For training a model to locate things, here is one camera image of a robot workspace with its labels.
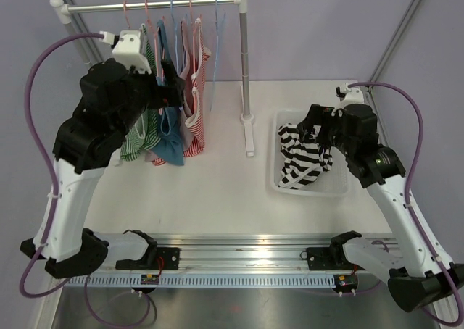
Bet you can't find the green white striped tank top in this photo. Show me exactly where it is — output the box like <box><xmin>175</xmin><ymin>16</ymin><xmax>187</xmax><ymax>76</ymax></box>
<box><xmin>120</xmin><ymin>24</ymin><xmax>161</xmax><ymax>162</ymax></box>

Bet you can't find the silver and white clothes rack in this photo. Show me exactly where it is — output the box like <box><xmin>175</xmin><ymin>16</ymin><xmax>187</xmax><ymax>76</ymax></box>
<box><xmin>50</xmin><ymin>0</ymin><xmax>255</xmax><ymax>157</ymax></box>

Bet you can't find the pink tank top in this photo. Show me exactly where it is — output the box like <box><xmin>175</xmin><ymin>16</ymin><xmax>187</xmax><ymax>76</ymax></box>
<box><xmin>146</xmin><ymin>22</ymin><xmax>193</xmax><ymax>162</ymax></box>

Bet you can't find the red white striped tank top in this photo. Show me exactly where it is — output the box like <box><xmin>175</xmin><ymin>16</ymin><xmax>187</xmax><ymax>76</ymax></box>
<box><xmin>183</xmin><ymin>17</ymin><xmax>211</xmax><ymax>157</ymax></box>

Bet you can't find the white slotted cable duct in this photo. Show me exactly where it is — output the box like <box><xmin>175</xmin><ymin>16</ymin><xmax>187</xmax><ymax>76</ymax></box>
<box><xmin>68</xmin><ymin>272</ymin><xmax>335</xmax><ymax>288</ymax></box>

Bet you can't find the blue hanger end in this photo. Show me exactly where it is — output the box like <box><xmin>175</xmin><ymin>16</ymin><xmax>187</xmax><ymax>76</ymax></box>
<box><xmin>210</xmin><ymin>0</ymin><xmax>226</xmax><ymax>110</ymax></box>

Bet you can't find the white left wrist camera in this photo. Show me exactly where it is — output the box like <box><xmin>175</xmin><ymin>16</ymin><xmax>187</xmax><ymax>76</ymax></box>
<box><xmin>99</xmin><ymin>30</ymin><xmax>152</xmax><ymax>74</ymax></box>

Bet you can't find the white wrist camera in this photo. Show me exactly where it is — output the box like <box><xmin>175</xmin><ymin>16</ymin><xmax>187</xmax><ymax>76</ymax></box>
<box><xmin>99</xmin><ymin>30</ymin><xmax>152</xmax><ymax>74</ymax></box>
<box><xmin>332</xmin><ymin>83</ymin><xmax>365</xmax><ymax>116</ymax></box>

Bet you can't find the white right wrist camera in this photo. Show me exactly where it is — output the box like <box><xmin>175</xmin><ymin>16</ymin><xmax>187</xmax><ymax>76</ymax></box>
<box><xmin>332</xmin><ymin>83</ymin><xmax>365</xmax><ymax>116</ymax></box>

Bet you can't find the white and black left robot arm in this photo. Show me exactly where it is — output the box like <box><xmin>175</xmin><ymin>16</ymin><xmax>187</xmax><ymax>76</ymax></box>
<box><xmin>20</xmin><ymin>59</ymin><xmax>185</xmax><ymax>279</ymax></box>

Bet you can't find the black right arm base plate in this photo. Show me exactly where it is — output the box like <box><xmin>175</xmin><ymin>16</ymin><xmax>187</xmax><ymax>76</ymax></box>
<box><xmin>305</xmin><ymin>247</ymin><xmax>355</xmax><ymax>271</ymax></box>

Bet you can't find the blue tank top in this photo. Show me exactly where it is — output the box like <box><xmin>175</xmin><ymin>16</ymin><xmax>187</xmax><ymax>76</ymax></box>
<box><xmin>150</xmin><ymin>20</ymin><xmax>184</xmax><ymax>166</ymax></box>

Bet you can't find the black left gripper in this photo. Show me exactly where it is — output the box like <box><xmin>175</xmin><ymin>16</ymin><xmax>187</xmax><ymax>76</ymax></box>
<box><xmin>114</xmin><ymin>59</ymin><xmax>186</xmax><ymax>136</ymax></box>

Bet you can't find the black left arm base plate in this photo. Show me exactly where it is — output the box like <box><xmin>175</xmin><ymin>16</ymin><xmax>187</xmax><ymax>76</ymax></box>
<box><xmin>115</xmin><ymin>246</ymin><xmax>181</xmax><ymax>272</ymax></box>

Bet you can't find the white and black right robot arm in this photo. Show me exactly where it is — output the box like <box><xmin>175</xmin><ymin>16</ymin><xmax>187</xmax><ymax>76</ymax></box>
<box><xmin>297</xmin><ymin>104</ymin><xmax>463</xmax><ymax>312</ymax></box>

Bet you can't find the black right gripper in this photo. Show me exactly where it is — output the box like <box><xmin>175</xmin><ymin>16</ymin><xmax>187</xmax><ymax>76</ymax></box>
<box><xmin>297</xmin><ymin>104</ymin><xmax>355</xmax><ymax>156</ymax></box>

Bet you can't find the aluminium frame post left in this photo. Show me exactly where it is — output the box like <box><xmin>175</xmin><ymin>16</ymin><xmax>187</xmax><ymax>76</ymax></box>
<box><xmin>63</xmin><ymin>0</ymin><xmax>104</xmax><ymax>67</ymax></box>

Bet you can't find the white plastic mesh basket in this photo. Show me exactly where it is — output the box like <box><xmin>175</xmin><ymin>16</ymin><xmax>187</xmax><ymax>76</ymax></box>
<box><xmin>270</xmin><ymin>109</ymin><xmax>349</xmax><ymax>197</ymax></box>

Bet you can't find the black white striped tank top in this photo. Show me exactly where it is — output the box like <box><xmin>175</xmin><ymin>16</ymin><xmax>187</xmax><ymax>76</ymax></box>
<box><xmin>277</xmin><ymin>123</ymin><xmax>333</xmax><ymax>190</ymax></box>

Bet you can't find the aluminium mounting rail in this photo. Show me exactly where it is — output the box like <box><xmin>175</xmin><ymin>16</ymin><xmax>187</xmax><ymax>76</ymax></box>
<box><xmin>49</xmin><ymin>233</ymin><xmax>407</xmax><ymax>274</ymax></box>

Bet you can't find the aluminium frame post right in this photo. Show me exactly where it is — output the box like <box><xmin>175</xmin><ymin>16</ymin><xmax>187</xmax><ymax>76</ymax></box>
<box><xmin>369</xmin><ymin>0</ymin><xmax>424</xmax><ymax>82</ymax></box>

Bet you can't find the pink hanger with red top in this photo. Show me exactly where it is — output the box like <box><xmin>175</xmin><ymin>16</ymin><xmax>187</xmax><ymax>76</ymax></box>
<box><xmin>188</xmin><ymin>0</ymin><xmax>202</xmax><ymax>33</ymax></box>

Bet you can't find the aluminium frame post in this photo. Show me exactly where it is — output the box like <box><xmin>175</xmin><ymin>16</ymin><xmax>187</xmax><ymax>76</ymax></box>
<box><xmin>369</xmin><ymin>0</ymin><xmax>424</xmax><ymax>82</ymax></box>
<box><xmin>63</xmin><ymin>0</ymin><xmax>104</xmax><ymax>67</ymax></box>

